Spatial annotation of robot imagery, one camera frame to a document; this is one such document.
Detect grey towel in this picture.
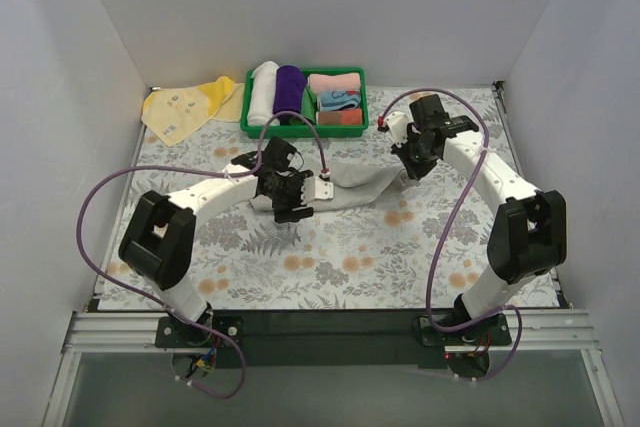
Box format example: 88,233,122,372
249,162,409,213

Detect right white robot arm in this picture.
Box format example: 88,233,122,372
378,89,567,333

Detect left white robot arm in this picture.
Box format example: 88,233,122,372
118,138,315,324

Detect green plastic tray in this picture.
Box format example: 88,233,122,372
240,66,369,139

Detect floral table mat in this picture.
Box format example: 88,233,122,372
102,87,516,310

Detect brown rolled towel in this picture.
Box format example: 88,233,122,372
317,108,363,126

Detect green rolled towel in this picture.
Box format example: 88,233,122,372
286,88,317,124

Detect white rolled towel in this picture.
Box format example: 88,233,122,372
247,61,279,127

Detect blue patterned rolled towel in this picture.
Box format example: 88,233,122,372
317,90,362,112

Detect purple rolled towel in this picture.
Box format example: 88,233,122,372
273,65,307,114

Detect pink rolled towel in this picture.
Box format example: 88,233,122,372
308,72,361,95

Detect yellow towel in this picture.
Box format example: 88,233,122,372
141,76,244,147

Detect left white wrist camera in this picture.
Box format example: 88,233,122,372
301,176,334,205

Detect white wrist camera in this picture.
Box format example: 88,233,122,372
383,111,412,146
301,176,334,205

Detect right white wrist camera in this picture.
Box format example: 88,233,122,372
383,111,412,146

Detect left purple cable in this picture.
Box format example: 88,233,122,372
75,114,332,400

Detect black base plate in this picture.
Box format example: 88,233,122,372
155,309,514,371

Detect aluminium frame rail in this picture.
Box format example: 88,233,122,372
43,308,624,426

